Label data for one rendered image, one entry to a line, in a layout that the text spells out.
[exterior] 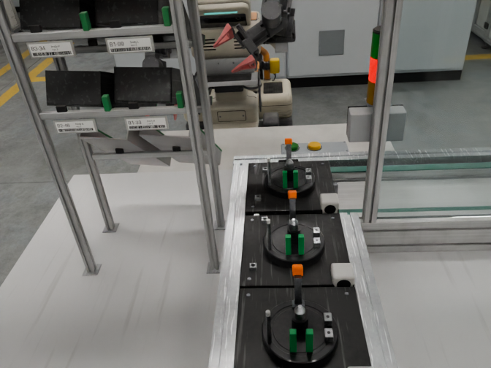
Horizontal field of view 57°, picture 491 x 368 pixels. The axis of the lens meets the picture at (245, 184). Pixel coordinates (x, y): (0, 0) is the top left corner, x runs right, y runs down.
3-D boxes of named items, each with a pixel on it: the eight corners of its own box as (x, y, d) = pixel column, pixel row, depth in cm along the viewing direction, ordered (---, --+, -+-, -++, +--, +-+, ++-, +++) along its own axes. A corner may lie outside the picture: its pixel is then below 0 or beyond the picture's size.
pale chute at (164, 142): (178, 162, 135) (180, 147, 136) (220, 164, 132) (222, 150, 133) (138, 135, 108) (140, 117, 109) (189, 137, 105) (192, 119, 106)
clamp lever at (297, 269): (292, 300, 87) (291, 263, 86) (303, 300, 87) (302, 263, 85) (293, 309, 84) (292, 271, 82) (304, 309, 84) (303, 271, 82)
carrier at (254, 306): (240, 294, 96) (234, 250, 88) (354, 293, 94) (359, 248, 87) (231, 404, 76) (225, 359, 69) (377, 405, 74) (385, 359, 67)
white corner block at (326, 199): (319, 205, 119) (319, 193, 117) (336, 204, 119) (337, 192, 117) (321, 216, 115) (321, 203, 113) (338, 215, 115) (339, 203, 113)
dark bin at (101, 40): (98, 48, 115) (97, 18, 113) (145, 48, 112) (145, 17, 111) (20, 30, 88) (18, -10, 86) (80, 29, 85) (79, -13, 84)
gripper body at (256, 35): (253, 52, 131) (274, 38, 131) (234, 25, 132) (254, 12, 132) (254, 60, 137) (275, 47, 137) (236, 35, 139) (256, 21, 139)
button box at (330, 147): (281, 158, 149) (280, 142, 146) (345, 156, 148) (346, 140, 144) (281, 170, 144) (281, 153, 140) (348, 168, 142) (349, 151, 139)
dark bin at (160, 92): (166, 104, 123) (166, 76, 121) (212, 105, 120) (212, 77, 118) (114, 102, 96) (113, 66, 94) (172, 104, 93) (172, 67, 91)
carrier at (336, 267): (245, 221, 116) (241, 181, 109) (339, 219, 114) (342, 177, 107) (240, 293, 96) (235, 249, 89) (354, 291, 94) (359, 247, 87)
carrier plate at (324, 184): (248, 168, 137) (248, 162, 135) (328, 165, 135) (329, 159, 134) (245, 217, 117) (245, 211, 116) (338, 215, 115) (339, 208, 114)
